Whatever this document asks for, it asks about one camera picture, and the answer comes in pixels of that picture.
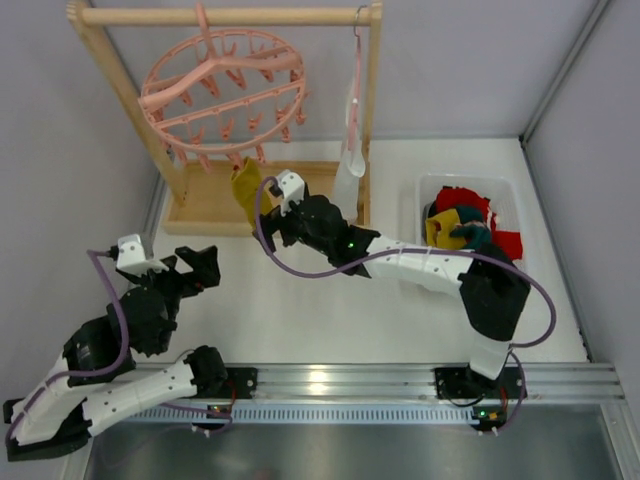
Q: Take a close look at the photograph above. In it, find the yellow sock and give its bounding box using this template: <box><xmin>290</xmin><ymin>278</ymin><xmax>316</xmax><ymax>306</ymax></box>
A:
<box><xmin>424</xmin><ymin>209</ymin><xmax>467</xmax><ymax>250</ymax></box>
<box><xmin>230</xmin><ymin>157</ymin><xmax>274</xmax><ymax>230</ymax></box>

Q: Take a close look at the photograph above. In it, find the red sock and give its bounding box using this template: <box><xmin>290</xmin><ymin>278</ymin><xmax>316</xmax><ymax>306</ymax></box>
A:
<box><xmin>492</xmin><ymin>230</ymin><xmax>524</xmax><ymax>261</ymax></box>
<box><xmin>434</xmin><ymin>186</ymin><xmax>497</xmax><ymax>231</ymax></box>

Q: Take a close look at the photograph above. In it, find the pink round clip hanger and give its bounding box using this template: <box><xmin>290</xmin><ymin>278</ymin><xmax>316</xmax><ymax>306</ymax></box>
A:
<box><xmin>138</xmin><ymin>4</ymin><xmax>308</xmax><ymax>171</ymax></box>

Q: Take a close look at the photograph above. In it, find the dark green sock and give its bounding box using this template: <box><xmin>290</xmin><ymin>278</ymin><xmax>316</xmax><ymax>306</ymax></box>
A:
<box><xmin>449</xmin><ymin>205</ymin><xmax>492</xmax><ymax>250</ymax></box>

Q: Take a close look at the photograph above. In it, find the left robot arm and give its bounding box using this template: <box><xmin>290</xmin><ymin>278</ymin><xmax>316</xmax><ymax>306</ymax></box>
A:
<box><xmin>3</xmin><ymin>235</ymin><xmax>228</xmax><ymax>462</ymax></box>

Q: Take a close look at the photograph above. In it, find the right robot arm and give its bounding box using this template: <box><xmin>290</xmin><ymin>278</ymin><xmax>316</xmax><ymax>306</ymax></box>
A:
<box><xmin>255</xmin><ymin>195</ymin><xmax>531</xmax><ymax>397</ymax></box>

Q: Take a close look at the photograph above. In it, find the white cloth on hanger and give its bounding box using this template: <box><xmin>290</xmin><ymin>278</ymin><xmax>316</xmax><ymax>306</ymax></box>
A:
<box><xmin>331</xmin><ymin>86</ymin><xmax>367</xmax><ymax>223</ymax></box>

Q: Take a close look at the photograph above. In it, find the pink metal-hook hanger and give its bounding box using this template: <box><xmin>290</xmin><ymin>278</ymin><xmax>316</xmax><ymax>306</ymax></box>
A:
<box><xmin>347</xmin><ymin>5</ymin><xmax>365</xmax><ymax>151</ymax></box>

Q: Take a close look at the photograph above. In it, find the wooden clothes rack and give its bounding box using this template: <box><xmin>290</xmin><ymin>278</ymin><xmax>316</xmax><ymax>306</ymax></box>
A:
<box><xmin>66</xmin><ymin>1</ymin><xmax>383</xmax><ymax>237</ymax></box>

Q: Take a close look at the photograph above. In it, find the white plastic basket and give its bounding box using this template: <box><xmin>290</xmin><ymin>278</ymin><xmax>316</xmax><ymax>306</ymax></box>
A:
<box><xmin>415</xmin><ymin>174</ymin><xmax>527</xmax><ymax>270</ymax></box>

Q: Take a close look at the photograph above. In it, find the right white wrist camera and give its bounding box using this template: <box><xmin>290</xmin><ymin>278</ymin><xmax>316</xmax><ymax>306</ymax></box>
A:
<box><xmin>269</xmin><ymin>170</ymin><xmax>308</xmax><ymax>216</ymax></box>

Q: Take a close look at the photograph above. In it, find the white slotted cable duct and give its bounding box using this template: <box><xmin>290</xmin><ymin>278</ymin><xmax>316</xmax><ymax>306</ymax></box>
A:
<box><xmin>129</xmin><ymin>403</ymin><xmax>497</xmax><ymax>426</ymax></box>

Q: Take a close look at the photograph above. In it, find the aluminium mounting rail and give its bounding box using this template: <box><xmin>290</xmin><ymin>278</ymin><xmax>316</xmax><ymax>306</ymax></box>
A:
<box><xmin>250</xmin><ymin>363</ymin><xmax>625</xmax><ymax>403</ymax></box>

